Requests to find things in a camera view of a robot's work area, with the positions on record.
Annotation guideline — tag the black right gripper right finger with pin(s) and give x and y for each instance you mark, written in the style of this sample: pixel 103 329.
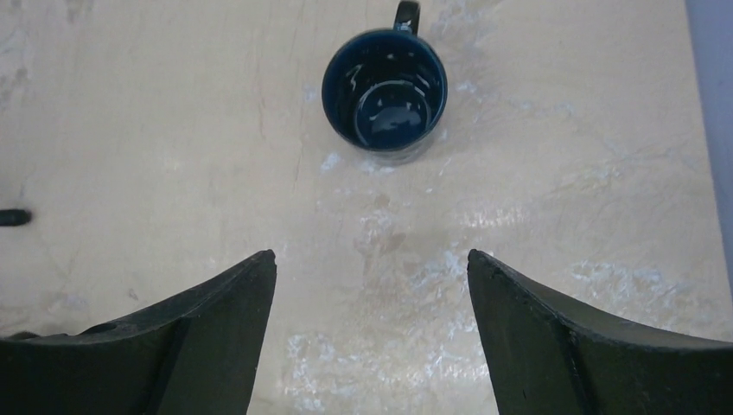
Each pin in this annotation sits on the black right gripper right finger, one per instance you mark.
pixel 548 353

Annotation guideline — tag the dark blue mug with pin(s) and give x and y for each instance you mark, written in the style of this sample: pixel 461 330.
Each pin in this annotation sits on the dark blue mug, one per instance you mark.
pixel 385 90

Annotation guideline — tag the white music stand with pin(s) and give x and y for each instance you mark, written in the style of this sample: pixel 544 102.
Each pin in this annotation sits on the white music stand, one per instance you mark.
pixel 14 217

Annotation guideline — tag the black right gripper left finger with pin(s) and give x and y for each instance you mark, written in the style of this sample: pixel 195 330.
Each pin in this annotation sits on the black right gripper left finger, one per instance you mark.
pixel 196 352

